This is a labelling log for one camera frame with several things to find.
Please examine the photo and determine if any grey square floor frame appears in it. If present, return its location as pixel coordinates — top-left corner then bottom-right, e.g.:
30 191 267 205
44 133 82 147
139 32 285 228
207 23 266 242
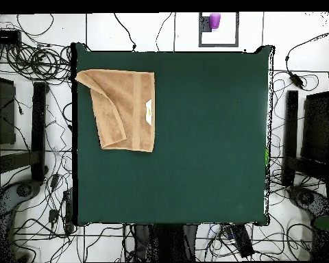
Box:
198 12 240 48

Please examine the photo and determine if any dark green table cloth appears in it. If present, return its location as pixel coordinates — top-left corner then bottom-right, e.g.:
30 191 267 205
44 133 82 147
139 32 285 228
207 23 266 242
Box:
71 42 275 227

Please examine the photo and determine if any black stand base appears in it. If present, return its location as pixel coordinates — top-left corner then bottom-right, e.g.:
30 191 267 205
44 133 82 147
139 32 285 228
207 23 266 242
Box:
0 81 49 183
280 89 329 188

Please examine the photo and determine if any large black box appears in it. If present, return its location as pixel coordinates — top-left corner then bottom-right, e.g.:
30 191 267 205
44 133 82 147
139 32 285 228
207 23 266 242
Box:
0 75 17 146
300 90 329 166

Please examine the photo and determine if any dark pedestal foot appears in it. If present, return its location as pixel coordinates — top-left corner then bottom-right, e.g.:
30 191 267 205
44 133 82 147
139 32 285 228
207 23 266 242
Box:
287 185 329 220
0 179 43 262

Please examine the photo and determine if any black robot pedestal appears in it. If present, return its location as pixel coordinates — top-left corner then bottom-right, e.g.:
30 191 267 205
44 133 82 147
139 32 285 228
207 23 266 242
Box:
132 223 199 262

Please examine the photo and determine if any tan terry towel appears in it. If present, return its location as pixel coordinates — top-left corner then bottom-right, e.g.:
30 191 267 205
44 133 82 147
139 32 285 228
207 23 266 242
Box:
75 68 156 153

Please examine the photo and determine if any black power strip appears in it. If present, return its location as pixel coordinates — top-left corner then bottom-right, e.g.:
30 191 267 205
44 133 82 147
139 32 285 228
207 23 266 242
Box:
229 223 255 259
62 188 75 235

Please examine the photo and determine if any black cable with plug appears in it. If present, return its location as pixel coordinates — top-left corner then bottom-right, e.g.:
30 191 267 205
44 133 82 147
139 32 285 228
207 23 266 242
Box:
113 12 138 52

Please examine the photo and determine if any purple plastic cup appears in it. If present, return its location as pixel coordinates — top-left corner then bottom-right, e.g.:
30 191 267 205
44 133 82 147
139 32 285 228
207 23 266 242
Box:
208 12 222 30

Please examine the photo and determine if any flat black box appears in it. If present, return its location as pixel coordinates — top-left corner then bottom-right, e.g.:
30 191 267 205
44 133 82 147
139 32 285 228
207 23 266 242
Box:
0 29 22 46

